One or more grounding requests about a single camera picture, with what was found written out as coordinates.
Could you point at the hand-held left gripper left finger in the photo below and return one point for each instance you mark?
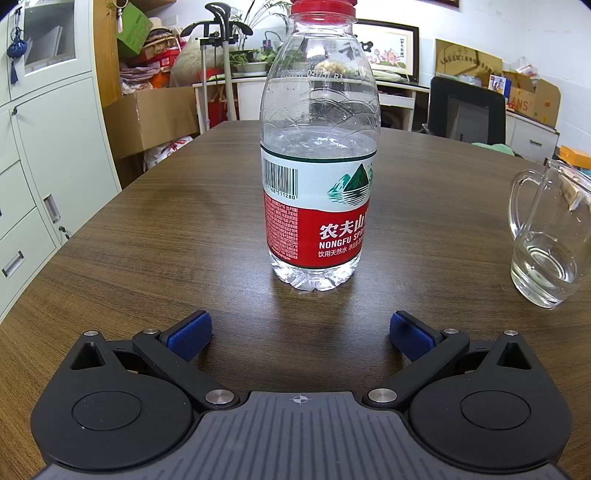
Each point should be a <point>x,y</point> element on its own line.
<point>191,336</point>

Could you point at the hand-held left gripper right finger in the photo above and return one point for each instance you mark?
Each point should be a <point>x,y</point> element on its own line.
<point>410,336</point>

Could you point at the clear glass mug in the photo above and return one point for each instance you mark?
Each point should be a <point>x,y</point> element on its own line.
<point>549,258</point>

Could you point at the clear plastic water bottle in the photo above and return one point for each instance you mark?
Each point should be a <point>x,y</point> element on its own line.
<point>318,184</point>

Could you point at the red bottle cap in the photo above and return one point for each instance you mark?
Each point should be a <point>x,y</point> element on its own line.
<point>323,8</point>

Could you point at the white plastic bag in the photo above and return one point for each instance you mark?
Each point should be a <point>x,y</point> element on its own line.
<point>166,152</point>

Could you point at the green cloth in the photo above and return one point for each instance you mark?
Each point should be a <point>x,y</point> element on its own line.
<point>498,148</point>

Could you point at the large brown cardboard box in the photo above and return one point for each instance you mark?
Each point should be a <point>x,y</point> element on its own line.
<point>152,120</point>

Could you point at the red bag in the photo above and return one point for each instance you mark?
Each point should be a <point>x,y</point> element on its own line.
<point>217,110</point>

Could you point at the black mesh chair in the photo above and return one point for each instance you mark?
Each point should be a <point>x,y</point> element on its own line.
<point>443,106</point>

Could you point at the white metal cabinet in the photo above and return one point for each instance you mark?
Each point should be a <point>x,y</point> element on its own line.
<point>69,138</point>

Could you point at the yellow box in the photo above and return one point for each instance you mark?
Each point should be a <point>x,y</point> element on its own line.
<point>575,154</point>

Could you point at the open brown cardboard box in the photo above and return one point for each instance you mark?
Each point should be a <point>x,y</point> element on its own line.
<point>526,101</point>

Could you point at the beige woven sack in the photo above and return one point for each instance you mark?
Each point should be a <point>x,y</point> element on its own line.
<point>189,64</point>

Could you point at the pile of printed bags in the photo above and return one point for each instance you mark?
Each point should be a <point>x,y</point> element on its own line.
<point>147,64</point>

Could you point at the flat brown cardboard box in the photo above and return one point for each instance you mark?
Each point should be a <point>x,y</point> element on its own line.
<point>466,60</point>

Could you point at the green potted plant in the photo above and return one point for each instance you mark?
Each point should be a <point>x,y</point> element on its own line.
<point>249,57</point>

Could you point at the framed flower picture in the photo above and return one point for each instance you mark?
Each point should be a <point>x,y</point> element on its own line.
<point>392,50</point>

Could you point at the green cardboard box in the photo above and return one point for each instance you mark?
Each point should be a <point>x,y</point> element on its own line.
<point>134,23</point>

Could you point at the black office chair headrest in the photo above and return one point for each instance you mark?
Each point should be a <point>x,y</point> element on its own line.
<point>221,14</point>

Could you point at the blue hanging charm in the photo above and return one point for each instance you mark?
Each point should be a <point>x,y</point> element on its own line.
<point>17,47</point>

